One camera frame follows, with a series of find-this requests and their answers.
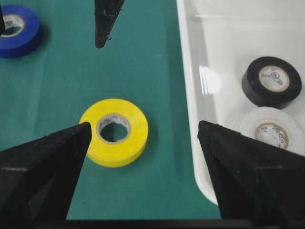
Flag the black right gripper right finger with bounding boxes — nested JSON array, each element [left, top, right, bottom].
[[198, 121, 305, 229]]

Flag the black tape roll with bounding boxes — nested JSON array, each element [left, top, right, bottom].
[[242, 56, 303, 109]]

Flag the blue tape roll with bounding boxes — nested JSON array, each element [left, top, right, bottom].
[[0, 4, 42, 58]]

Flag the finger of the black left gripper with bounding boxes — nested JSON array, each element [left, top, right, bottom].
[[94, 0, 125, 48], [0, 6, 5, 36]]

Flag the yellow tape roll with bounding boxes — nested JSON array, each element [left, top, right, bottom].
[[80, 99, 149, 167]]

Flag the white plastic tray case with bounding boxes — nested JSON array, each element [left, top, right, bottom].
[[177, 0, 305, 204]]

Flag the white tape roll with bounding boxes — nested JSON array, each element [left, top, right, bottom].
[[235, 107, 305, 156]]

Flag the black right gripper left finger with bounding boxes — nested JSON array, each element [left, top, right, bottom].
[[0, 122, 92, 229]]

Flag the green table cloth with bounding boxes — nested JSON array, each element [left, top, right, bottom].
[[0, 0, 220, 219]]

